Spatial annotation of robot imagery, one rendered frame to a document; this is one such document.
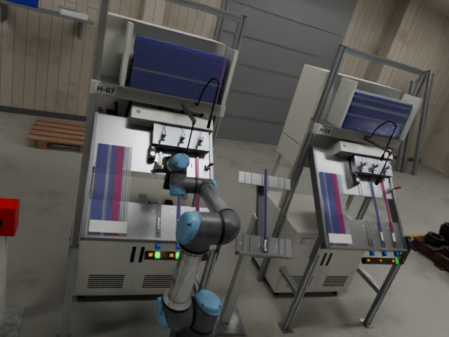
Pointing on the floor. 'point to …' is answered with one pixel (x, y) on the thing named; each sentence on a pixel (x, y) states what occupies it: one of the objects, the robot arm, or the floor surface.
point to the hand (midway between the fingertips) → (164, 174)
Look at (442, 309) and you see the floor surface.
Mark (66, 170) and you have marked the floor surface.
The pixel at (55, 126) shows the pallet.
